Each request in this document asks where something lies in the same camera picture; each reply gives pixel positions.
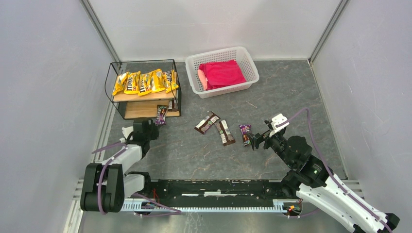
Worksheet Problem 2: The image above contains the purple brown M&M bag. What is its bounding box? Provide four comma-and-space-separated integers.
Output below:
239, 124, 251, 147

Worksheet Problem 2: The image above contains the purple candy bag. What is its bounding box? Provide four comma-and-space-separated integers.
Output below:
155, 105, 169, 126

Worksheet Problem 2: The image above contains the yellow candy bag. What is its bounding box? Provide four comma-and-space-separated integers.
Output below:
162, 69, 179, 93
151, 69, 166, 93
112, 72, 129, 96

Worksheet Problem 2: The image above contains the yellow M&M bag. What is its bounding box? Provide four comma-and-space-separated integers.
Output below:
124, 71, 140, 95
138, 73, 152, 96

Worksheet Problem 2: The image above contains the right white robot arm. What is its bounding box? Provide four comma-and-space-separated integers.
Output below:
246, 126, 400, 233

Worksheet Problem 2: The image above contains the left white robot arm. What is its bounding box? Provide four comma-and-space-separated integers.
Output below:
80, 118, 159, 215

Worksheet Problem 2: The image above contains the brown candy bag middle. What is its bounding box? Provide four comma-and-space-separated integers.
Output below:
215, 120, 236, 146

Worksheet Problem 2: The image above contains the brown candy bag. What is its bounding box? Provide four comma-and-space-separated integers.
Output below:
215, 120, 236, 146
194, 111, 220, 134

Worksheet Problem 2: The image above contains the brown candy bag lower shelf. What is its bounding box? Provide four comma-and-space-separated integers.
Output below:
168, 99, 179, 112

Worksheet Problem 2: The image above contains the brown candy bag top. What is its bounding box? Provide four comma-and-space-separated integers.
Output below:
194, 111, 220, 134

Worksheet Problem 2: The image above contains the pink folded cloth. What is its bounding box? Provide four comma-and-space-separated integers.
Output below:
197, 60, 246, 91

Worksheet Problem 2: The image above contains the white plastic basket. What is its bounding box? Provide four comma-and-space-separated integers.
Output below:
185, 46, 259, 99

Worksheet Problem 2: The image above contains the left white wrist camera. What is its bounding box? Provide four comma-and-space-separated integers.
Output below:
120, 126, 134, 144

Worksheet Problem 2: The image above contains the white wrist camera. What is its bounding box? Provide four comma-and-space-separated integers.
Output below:
120, 126, 134, 144
269, 114, 290, 137

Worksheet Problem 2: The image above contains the black wire wooden shelf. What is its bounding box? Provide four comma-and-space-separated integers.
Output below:
104, 59, 182, 120

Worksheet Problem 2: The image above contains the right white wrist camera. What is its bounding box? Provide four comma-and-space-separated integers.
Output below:
269, 114, 290, 137

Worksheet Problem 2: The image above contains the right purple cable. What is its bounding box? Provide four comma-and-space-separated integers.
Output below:
279, 107, 392, 233

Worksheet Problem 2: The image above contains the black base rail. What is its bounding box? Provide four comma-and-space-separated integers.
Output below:
132, 180, 298, 208

